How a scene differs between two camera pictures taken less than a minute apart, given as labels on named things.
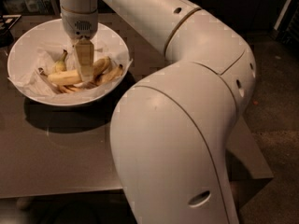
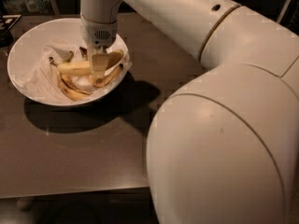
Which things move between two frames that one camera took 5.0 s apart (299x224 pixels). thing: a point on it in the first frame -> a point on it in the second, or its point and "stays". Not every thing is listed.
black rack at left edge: x=7 y=21 stays
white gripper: x=78 y=23 -> x=98 y=33
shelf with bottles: x=30 y=0 stays
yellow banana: x=62 y=75 -> x=84 y=67
